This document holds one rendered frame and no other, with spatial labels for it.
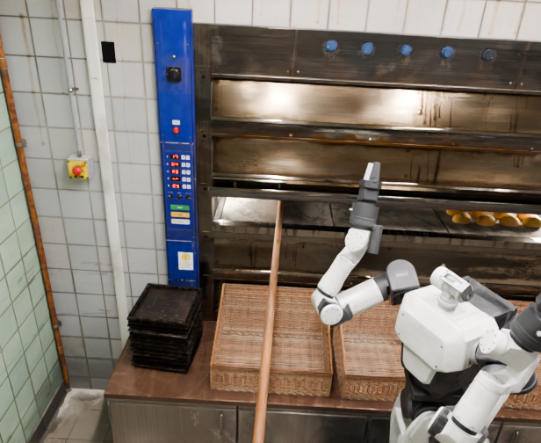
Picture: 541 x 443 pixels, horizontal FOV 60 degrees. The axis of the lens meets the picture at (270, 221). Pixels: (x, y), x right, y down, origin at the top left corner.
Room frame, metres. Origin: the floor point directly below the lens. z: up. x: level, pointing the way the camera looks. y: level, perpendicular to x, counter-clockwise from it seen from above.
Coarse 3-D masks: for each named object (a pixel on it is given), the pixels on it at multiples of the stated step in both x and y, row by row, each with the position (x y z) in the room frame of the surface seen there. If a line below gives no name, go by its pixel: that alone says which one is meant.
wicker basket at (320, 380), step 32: (224, 288) 2.03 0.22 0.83; (256, 288) 2.04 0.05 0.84; (288, 288) 2.04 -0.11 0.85; (224, 320) 1.99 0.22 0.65; (256, 320) 1.99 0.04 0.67; (288, 320) 1.99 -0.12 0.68; (320, 320) 1.99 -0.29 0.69; (224, 352) 1.82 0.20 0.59; (256, 352) 1.83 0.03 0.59; (288, 352) 1.84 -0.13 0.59; (320, 352) 1.86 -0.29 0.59; (224, 384) 1.58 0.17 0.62; (256, 384) 1.58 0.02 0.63; (288, 384) 1.63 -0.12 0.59; (320, 384) 1.58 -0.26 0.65
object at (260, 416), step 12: (276, 228) 2.02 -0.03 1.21; (276, 240) 1.90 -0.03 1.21; (276, 252) 1.79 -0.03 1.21; (276, 264) 1.70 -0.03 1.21; (276, 276) 1.61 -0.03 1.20; (276, 288) 1.53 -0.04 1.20; (264, 336) 1.25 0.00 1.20; (264, 348) 1.19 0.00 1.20; (264, 360) 1.13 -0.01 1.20; (264, 372) 1.08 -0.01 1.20; (264, 384) 1.03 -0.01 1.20; (264, 396) 0.99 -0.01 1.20; (264, 408) 0.95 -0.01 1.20; (264, 420) 0.91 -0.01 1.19
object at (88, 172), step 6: (72, 156) 2.04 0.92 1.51; (84, 156) 2.05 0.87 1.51; (90, 156) 2.05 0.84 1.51; (72, 162) 2.01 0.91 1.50; (78, 162) 2.01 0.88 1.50; (84, 162) 2.00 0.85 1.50; (90, 162) 2.04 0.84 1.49; (72, 168) 2.01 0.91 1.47; (84, 168) 2.01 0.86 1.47; (90, 168) 2.03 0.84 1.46; (72, 174) 2.01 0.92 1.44; (84, 174) 2.01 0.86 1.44; (90, 174) 2.02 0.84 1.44
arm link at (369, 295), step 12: (360, 288) 1.35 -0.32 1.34; (372, 288) 1.34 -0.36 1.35; (336, 300) 1.35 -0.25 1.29; (348, 300) 1.32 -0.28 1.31; (360, 300) 1.32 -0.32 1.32; (372, 300) 1.32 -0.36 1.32; (324, 312) 1.26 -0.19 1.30; (336, 312) 1.27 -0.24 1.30; (348, 312) 1.29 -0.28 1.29; (360, 312) 1.32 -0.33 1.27; (336, 324) 1.27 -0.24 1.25
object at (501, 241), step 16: (224, 224) 2.08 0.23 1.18; (240, 224) 2.09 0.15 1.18; (256, 224) 2.10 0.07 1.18; (272, 224) 2.11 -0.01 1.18; (288, 224) 2.12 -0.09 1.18; (304, 224) 2.13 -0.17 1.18; (384, 240) 2.07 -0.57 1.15; (400, 240) 2.07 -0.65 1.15; (416, 240) 2.07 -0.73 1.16; (432, 240) 2.07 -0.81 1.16; (448, 240) 2.07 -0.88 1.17; (464, 240) 2.06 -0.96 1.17; (480, 240) 2.06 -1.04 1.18; (496, 240) 2.07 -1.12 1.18; (512, 240) 2.08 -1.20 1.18; (528, 240) 2.09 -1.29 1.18
